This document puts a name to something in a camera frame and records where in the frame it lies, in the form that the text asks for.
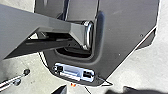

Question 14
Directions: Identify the dark grey robot torso link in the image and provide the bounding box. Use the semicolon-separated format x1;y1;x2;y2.
0;3;98;62

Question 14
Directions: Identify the small orange tab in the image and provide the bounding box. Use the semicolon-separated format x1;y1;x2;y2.
70;83;78;88

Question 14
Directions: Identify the thin black cable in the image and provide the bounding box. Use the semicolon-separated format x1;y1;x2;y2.
37;49;55;73

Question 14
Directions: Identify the thin cable at white box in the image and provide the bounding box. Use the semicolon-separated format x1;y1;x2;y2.
94;73;115;88

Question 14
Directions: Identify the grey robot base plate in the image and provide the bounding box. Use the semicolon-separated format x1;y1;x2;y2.
33;0;162;88

